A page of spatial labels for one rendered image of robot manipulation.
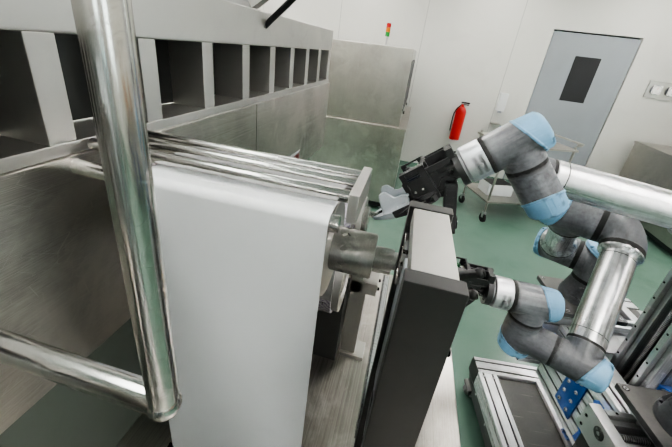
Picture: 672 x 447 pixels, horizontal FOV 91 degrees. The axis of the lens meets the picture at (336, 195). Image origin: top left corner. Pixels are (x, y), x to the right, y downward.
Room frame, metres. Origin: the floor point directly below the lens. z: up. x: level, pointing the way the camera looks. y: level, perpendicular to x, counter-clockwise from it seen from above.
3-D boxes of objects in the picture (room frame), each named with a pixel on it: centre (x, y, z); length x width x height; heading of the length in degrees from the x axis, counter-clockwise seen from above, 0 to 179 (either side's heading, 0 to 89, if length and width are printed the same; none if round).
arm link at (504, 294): (0.64, -0.41, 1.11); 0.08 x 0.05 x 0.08; 169
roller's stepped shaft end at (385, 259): (0.39, -0.09, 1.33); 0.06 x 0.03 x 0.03; 79
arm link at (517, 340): (0.62, -0.50, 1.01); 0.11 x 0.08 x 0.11; 52
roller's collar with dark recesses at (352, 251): (0.40, -0.04, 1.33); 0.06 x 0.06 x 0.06; 79
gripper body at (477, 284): (0.66, -0.33, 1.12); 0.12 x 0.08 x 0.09; 79
